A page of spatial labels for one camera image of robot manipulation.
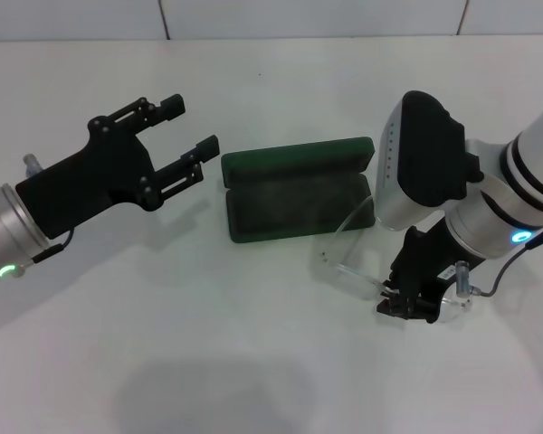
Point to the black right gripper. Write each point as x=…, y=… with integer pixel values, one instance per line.
x=430, y=257

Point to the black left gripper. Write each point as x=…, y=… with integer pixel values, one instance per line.
x=95, y=181

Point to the clear plastic glasses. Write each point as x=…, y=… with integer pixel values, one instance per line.
x=344, y=271

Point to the green glasses case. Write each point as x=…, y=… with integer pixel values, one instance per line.
x=294, y=190

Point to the silver right connector plug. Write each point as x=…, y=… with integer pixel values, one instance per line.
x=463, y=278

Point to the silver connector plug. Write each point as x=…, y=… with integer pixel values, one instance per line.
x=463, y=278
x=31, y=165

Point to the silver left connector plug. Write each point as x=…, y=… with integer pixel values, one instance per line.
x=31, y=165

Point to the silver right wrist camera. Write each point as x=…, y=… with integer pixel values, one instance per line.
x=416, y=163

